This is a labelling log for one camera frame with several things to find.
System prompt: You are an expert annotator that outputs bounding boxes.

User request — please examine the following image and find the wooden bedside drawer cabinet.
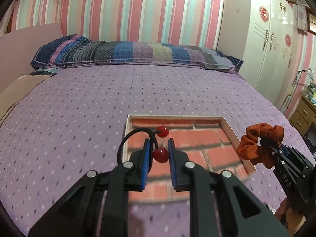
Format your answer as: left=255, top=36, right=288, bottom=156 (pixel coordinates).
left=289, top=95, right=315, bottom=136

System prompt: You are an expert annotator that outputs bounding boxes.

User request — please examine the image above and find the right hand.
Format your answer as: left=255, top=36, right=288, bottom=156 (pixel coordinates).
left=274, top=197, right=306, bottom=236

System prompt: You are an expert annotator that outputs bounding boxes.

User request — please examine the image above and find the purple dotted bedspread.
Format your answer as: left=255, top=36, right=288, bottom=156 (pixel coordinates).
left=1, top=65, right=313, bottom=234

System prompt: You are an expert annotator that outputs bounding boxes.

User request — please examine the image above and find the black tie with red beads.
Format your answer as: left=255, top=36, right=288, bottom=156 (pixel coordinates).
left=117, top=125, right=169, bottom=164

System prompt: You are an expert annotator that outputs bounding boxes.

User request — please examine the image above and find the patchwork striped pillow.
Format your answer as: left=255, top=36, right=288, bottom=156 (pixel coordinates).
left=31, top=35, right=243, bottom=72

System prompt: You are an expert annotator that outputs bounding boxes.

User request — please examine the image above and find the pink headboard cushion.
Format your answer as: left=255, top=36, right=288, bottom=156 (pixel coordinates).
left=0, top=23, right=63, bottom=91

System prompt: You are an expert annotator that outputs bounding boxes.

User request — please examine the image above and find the shallow tray with brick lining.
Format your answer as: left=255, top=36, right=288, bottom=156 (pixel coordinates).
left=125, top=114, right=257, bottom=203

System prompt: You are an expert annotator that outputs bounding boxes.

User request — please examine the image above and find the white decorated wardrobe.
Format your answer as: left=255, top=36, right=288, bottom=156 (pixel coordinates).
left=217, top=0, right=296, bottom=108

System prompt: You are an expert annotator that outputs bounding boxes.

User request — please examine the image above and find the orange fabric scrunchie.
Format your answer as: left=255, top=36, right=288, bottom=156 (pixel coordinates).
left=237, top=123, right=284, bottom=169

